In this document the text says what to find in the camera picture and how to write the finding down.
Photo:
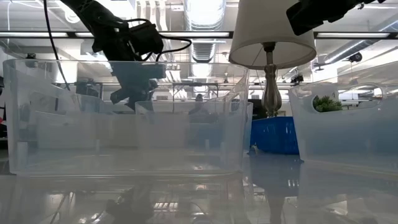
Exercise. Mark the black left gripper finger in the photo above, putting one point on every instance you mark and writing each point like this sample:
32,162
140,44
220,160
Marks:
140,97
121,96

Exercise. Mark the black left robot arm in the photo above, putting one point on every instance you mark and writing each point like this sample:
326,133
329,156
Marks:
93,21

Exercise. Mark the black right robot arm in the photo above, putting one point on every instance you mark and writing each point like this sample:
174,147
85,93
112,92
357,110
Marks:
323,12

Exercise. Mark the frosted white plastic basket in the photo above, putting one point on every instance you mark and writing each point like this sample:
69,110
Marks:
74,130

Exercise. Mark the person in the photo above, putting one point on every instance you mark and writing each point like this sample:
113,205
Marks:
200,109

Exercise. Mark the ceiling light strip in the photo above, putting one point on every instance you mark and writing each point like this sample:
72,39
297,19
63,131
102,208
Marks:
37,34
354,35

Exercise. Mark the silver lamp base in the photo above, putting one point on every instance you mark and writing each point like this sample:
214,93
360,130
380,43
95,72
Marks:
271,93

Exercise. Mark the white lamp shade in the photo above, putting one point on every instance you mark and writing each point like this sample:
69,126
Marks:
270,34

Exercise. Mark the green succulent plant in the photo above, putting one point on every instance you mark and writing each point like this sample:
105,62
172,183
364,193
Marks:
326,105

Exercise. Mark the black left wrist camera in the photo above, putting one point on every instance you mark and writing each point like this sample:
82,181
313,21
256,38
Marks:
146,37

